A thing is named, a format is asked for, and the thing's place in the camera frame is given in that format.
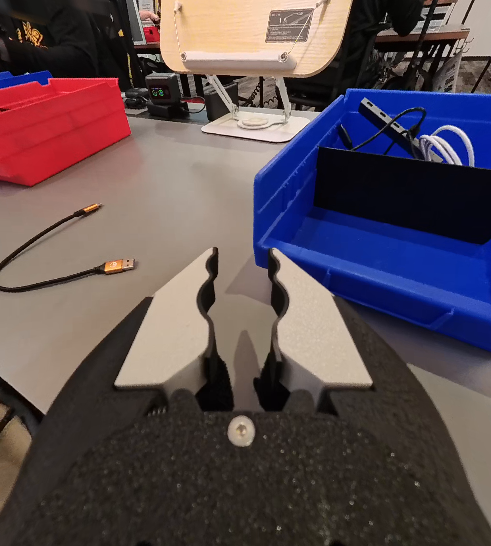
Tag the grey desk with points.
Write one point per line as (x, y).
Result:
(164, 192)

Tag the wooden book stand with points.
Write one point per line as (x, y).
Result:
(237, 34)

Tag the black device with green display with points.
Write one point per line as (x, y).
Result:
(162, 91)

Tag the red plastic bin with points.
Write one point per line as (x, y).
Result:
(58, 136)

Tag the black bin divider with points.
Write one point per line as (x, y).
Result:
(399, 192)

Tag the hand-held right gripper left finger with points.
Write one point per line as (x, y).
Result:
(164, 341)

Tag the black power adapter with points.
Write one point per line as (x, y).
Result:
(220, 102)

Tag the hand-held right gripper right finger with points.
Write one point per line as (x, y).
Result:
(318, 341)

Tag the grey USB hub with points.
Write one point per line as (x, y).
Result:
(373, 111)

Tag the wooden background table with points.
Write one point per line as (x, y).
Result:
(420, 36)

